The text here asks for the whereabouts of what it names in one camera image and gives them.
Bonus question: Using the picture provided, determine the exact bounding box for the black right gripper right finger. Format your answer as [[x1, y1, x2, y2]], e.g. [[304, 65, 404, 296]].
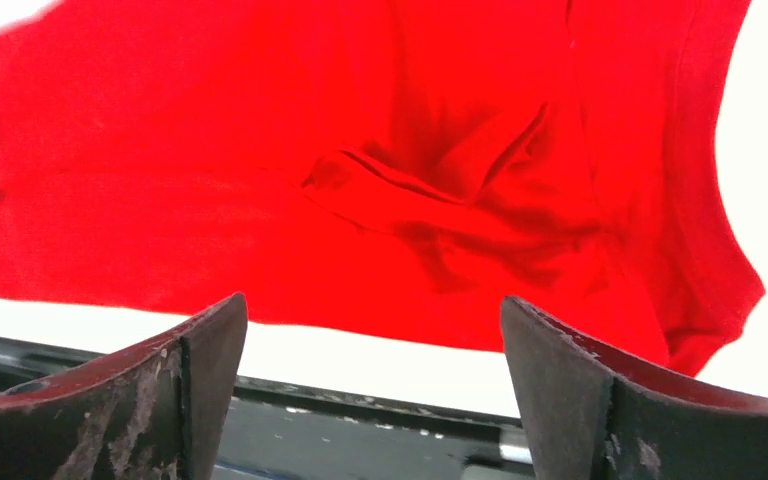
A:
[[500, 297, 768, 480]]

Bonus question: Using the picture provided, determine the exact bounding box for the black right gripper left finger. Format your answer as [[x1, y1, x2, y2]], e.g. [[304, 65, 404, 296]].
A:
[[0, 293, 248, 479]]

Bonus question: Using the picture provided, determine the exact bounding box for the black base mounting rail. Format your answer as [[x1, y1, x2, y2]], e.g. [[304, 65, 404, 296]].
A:
[[0, 329, 536, 480]]

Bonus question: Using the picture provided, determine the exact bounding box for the red t-shirt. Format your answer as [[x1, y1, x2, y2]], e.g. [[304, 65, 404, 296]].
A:
[[0, 1, 764, 375]]

